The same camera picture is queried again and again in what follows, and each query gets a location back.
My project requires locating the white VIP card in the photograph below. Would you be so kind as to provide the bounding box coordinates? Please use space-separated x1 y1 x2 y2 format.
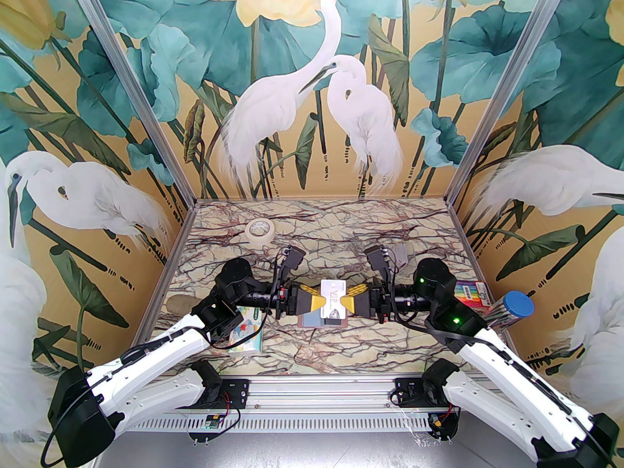
319 279 351 318

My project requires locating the clear plastic card box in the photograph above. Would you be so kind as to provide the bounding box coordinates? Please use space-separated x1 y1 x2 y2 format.
389 243 413 270

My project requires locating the small circuit board with wires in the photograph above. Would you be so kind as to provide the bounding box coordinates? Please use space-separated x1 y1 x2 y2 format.
425 405 463 441
188 410 240 445

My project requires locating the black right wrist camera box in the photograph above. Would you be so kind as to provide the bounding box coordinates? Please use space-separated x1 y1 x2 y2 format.
366 244 390 274

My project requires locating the grey sheet metal panel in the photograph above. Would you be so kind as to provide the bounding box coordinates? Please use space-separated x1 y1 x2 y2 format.
73 429 576 468

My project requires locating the vented aluminium strip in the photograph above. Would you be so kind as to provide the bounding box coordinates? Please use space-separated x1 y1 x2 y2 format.
95 411 556 433

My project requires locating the colourful marker pen box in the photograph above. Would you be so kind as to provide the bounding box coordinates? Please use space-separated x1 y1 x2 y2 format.
453 280 494 312

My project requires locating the cream masking tape roll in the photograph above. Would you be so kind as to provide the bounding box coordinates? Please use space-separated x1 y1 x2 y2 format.
245 218 275 248

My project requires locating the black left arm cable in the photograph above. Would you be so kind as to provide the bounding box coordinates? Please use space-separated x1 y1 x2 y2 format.
41 249 293 465

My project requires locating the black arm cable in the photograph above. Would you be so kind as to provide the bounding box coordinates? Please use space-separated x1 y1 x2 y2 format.
380 249 621 468
41 249 293 465

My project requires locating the blue lidded clear tube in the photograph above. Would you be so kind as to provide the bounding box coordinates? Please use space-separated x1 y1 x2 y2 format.
480 291 535 331

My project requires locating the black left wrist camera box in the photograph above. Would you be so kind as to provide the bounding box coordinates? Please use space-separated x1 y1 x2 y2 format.
280 245 306 274

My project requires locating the cartoon print tissue pack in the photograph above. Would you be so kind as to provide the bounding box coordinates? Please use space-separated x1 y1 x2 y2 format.
228 308 264 354

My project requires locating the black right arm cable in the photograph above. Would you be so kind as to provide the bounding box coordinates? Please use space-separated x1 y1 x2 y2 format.
380 249 621 468

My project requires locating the pink card holder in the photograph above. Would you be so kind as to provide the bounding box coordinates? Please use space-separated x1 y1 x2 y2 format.
297 310 350 329

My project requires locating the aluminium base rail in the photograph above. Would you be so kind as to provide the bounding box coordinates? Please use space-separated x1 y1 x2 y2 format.
93 376 557 413

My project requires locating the aluminium frame post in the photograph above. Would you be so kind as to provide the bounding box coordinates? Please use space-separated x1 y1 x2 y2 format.
62 0 198 209
447 0 572 209

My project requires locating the short aluminium table edge rail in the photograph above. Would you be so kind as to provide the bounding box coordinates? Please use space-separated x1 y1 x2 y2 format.
194 197 453 204

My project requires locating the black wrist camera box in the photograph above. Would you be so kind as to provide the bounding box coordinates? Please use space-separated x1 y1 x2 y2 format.
366 244 390 274
280 245 306 274

